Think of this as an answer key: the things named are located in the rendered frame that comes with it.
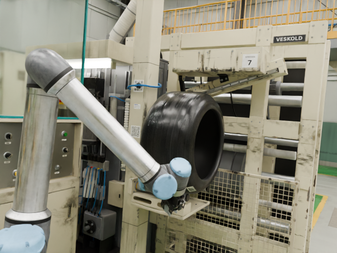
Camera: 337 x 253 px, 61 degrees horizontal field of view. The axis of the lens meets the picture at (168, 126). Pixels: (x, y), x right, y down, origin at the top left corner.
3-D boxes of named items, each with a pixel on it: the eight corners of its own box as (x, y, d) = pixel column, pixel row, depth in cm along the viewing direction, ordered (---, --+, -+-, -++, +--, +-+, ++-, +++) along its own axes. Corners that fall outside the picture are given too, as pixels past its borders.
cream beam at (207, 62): (171, 72, 200) (172, 50, 199) (187, 77, 221) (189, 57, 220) (260, 71, 168) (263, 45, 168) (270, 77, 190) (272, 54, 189)
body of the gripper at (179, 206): (170, 215, 132) (174, 201, 124) (160, 201, 137) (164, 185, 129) (183, 209, 136) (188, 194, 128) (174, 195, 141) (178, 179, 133)
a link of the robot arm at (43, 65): (41, 31, 85) (186, 184, 102) (44, 41, 97) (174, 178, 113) (9, 56, 83) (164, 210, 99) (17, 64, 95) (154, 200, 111)
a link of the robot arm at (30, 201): (-7, 274, 93) (21, 43, 94) (4, 250, 109) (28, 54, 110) (44, 271, 98) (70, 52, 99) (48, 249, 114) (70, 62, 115)
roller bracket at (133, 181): (127, 194, 173) (128, 178, 172) (162, 182, 207) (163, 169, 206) (132, 195, 171) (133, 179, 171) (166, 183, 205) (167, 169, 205)
